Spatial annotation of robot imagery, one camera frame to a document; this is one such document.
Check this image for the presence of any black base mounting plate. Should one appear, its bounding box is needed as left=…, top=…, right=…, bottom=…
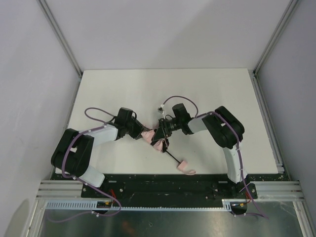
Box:
left=81, top=174, right=258, bottom=207

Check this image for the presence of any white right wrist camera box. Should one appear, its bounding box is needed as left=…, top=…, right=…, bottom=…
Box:
left=157, top=104, right=165, bottom=118

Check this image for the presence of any aluminium corner post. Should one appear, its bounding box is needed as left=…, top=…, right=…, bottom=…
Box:
left=37, top=0, right=83, bottom=79
left=253, top=0, right=301, bottom=76

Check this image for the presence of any pink and black folding umbrella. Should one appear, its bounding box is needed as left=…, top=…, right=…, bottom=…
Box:
left=140, top=127, right=196, bottom=176

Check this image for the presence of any grey slotted cable duct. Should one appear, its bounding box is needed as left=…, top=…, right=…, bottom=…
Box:
left=45, top=199, right=232, bottom=212

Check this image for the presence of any aluminium frame rail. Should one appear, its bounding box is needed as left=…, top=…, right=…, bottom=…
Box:
left=252, top=181, right=305, bottom=201

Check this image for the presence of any right aluminium corner post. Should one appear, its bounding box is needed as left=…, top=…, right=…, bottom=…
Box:
left=253, top=0, right=301, bottom=76

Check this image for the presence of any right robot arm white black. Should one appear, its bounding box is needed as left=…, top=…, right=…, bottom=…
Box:
left=144, top=103, right=247, bottom=184

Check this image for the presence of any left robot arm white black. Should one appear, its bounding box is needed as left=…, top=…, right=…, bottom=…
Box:
left=51, top=108, right=149, bottom=188

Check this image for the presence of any left aluminium corner post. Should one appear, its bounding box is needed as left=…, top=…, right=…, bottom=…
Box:
left=37, top=0, right=83, bottom=79

